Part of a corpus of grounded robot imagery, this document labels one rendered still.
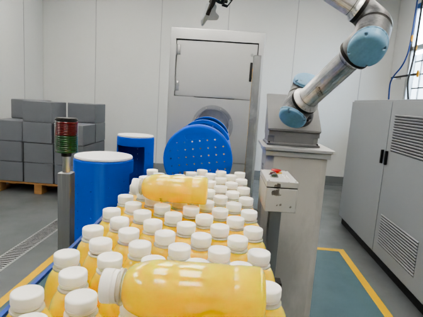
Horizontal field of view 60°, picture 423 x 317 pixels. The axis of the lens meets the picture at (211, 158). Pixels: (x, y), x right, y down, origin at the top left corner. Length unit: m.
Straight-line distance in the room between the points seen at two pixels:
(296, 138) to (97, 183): 0.94
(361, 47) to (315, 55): 5.43
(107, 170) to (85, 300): 1.29
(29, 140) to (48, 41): 2.65
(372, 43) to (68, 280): 1.08
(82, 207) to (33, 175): 3.46
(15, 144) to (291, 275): 4.18
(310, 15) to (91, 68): 3.88
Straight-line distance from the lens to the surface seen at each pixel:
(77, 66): 7.14
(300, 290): 1.90
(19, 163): 5.33
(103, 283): 0.44
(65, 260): 0.62
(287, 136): 1.75
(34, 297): 0.53
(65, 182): 1.15
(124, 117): 6.83
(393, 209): 3.31
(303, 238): 1.79
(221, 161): 1.50
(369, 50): 1.31
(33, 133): 5.17
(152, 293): 0.42
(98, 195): 1.78
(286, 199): 1.19
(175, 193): 0.87
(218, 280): 0.42
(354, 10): 1.43
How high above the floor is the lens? 1.33
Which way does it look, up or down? 9 degrees down
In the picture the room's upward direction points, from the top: 4 degrees clockwise
